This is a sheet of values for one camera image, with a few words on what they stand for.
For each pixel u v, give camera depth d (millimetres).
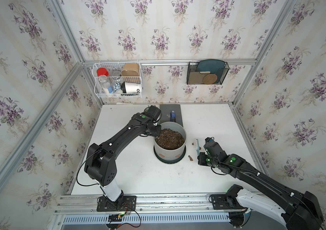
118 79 933
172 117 1016
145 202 748
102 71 925
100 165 439
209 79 980
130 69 889
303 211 387
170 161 860
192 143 949
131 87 930
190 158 891
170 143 855
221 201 732
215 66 935
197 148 817
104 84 905
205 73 931
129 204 719
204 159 691
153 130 705
